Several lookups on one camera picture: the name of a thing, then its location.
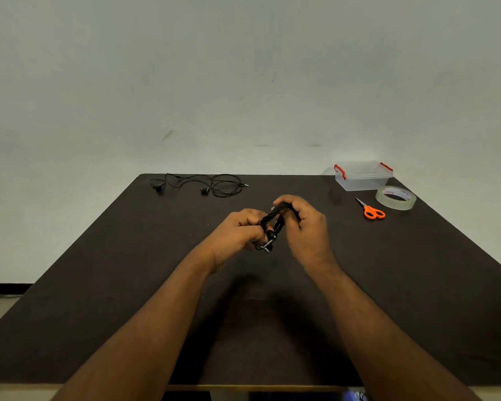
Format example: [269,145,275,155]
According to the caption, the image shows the dark blue trousers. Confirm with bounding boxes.
[163,390,347,401]

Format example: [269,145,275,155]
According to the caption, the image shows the orange handled scissors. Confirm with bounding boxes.
[354,197,386,221]

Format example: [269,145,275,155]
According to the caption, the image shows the person's right hand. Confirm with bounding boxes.
[272,194,339,273]

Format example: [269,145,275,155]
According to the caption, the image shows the person's left forearm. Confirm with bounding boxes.
[52,250,218,401]

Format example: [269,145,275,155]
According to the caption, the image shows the black skirting board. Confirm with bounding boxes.
[0,282,34,295]

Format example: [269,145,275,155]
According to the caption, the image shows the person's left hand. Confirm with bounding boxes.
[198,208,274,275]

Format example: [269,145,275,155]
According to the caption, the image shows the person's right forearm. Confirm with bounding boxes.
[311,261,481,401]

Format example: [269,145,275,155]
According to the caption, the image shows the clear tape roll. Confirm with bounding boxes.
[375,185,418,212]

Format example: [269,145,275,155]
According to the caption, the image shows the black wired earphones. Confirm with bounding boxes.
[149,173,250,199]
[254,203,299,253]

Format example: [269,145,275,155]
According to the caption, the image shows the clear plastic box red latches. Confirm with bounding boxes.
[333,160,395,192]

